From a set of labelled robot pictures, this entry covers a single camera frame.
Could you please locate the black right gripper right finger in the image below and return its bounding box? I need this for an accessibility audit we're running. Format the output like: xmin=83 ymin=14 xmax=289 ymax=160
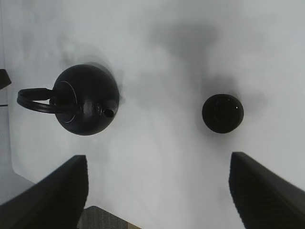
xmin=228 ymin=152 xmax=305 ymax=229

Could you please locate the dark object at table edge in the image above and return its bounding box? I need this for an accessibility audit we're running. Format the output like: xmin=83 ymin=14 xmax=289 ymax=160
xmin=0 ymin=69 xmax=11 ymax=89

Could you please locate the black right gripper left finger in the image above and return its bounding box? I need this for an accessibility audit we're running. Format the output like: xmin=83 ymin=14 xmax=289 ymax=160
xmin=0 ymin=155 xmax=89 ymax=229

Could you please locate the black round teapot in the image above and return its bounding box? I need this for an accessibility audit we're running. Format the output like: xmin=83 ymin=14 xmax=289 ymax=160
xmin=17 ymin=62 xmax=120 ymax=135

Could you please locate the small black teacup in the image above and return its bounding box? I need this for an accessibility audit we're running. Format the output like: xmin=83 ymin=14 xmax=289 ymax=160
xmin=202 ymin=94 xmax=244 ymax=134

